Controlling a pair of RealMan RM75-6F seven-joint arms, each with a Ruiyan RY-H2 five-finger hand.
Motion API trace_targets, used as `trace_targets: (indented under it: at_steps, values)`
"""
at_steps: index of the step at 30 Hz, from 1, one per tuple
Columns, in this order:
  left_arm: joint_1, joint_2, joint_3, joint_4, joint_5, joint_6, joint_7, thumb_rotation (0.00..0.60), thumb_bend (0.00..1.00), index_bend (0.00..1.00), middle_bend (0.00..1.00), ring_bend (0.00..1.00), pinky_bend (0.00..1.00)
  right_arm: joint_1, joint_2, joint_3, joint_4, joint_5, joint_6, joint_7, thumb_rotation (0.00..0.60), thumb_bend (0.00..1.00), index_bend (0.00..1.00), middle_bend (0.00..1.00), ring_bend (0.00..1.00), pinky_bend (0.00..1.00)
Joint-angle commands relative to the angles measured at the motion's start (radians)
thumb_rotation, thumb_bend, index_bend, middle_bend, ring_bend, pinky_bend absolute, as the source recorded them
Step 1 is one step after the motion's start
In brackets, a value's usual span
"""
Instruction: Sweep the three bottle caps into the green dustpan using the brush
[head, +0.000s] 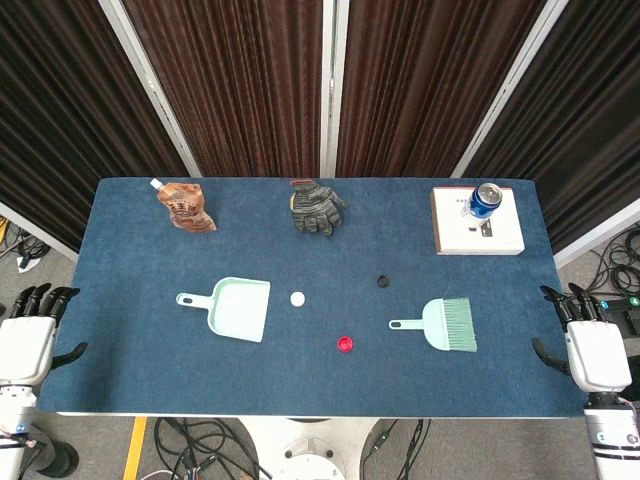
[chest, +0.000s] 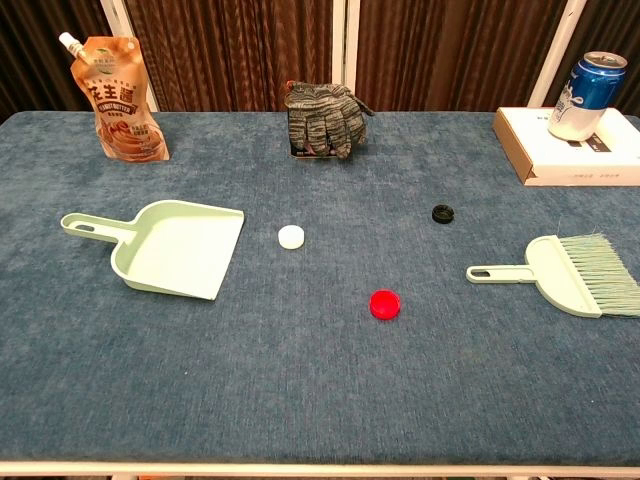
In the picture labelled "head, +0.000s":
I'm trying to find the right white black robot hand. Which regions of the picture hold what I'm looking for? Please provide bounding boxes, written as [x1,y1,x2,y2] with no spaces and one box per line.
[531,282,632,395]

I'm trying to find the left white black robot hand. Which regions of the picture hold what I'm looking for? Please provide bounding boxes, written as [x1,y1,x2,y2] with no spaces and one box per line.
[0,282,89,389]

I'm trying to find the mint green hand brush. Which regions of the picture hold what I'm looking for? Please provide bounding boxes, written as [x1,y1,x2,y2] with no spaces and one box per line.
[388,297,478,353]

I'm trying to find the mint green plastic dustpan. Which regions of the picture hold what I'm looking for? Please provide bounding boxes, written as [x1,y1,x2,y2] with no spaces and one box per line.
[175,277,272,345]

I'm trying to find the grey knitted work gloves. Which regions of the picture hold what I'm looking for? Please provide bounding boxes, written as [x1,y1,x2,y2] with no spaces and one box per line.
[289,179,347,237]

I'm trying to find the black foot pedal box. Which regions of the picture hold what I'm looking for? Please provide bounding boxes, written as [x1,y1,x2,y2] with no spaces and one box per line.
[607,310,640,337]

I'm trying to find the black shoe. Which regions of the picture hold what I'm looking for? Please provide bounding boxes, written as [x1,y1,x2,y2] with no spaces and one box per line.
[30,432,80,476]

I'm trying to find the blue felt table cover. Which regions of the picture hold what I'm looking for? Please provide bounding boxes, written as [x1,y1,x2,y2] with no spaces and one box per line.
[37,177,596,419]

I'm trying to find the yellow floor tape strip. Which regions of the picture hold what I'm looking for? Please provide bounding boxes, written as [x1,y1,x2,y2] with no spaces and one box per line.
[122,417,149,480]

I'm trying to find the flat white cardboard box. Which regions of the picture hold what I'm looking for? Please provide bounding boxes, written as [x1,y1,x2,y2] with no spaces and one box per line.
[430,186,526,256]

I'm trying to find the blue drink can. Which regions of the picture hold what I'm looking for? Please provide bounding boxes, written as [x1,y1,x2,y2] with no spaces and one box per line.
[460,182,504,221]

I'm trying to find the brown spout drink pouch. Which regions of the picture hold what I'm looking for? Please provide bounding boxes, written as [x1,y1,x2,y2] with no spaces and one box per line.
[149,178,218,232]

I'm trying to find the brown pleated partition screen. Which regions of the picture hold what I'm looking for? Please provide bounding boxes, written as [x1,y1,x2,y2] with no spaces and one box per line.
[0,0,201,261]
[333,0,549,179]
[122,0,334,179]
[449,0,640,269]

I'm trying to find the black floor cable bundle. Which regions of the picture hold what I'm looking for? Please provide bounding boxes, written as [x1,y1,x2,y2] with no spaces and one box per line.
[0,219,51,261]
[359,418,432,480]
[589,227,640,296]
[149,417,271,480]

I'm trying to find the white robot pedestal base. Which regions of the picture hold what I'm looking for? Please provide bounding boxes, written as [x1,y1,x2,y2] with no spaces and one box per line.
[239,417,386,480]

